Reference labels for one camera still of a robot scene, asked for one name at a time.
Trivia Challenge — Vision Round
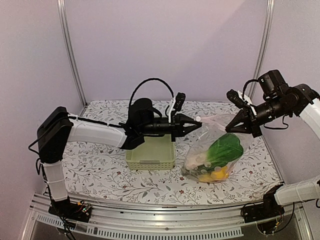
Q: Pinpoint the clear zip top bag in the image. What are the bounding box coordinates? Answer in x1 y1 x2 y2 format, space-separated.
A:
181 113 253 183

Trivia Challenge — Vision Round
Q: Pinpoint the aluminium front rail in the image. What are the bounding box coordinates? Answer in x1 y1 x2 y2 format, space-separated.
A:
21 192 313 240

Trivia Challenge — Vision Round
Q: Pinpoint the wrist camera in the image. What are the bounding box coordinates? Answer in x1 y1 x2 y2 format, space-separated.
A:
165 92 186 123
226 89 255 109

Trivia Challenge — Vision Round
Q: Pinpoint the green white bok choy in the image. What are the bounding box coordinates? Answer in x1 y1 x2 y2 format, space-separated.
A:
184 133 244 170

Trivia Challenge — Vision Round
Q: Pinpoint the right black camera cable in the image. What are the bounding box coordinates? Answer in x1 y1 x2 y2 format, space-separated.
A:
243 79 261 97

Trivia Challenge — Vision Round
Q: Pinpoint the dark green cucumber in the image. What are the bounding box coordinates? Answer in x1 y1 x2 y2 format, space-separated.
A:
181 166 208 177

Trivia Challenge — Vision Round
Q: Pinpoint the left aluminium corner post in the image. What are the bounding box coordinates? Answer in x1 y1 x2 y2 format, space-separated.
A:
56 0 88 107

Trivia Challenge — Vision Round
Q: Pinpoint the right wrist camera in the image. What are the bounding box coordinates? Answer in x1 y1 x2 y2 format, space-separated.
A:
226 89 255 109

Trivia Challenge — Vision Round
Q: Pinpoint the left black looped cable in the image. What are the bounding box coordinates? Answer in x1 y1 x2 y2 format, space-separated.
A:
128 77 175 106

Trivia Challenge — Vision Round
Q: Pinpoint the floral tablecloth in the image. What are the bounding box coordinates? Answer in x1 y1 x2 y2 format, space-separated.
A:
48 99 281 206

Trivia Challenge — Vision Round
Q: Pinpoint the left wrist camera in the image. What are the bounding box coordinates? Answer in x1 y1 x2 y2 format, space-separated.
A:
165 92 186 123

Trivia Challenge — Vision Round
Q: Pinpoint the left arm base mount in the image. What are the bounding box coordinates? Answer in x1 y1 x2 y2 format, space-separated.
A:
48 195 92 223

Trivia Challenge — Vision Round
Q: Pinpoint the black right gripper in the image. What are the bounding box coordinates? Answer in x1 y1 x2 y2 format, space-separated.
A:
225 94 291 138

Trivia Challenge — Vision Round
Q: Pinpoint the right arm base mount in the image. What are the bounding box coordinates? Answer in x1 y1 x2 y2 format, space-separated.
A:
240 184 285 235

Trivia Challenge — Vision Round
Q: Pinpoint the aluminium corner post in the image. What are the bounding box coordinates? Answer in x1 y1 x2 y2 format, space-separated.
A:
251 0 275 81
56 0 88 107

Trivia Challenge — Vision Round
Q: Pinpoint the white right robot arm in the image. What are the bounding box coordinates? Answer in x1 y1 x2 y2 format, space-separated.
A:
225 83 320 218

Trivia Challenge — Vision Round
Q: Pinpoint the pale green perforated basket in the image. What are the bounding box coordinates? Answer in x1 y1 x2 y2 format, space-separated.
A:
125 134 176 171

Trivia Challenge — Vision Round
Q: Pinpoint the right aluminium corner post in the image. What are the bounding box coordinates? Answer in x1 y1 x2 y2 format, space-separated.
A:
251 0 275 81

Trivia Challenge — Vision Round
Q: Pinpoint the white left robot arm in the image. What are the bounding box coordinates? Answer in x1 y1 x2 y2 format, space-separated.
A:
37 98 202 217

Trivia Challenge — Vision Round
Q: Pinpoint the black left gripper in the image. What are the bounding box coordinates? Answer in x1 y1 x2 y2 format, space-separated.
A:
139 113 202 142

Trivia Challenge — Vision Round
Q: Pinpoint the yellow lemon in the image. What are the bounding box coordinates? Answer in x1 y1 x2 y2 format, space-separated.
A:
198 166 229 183

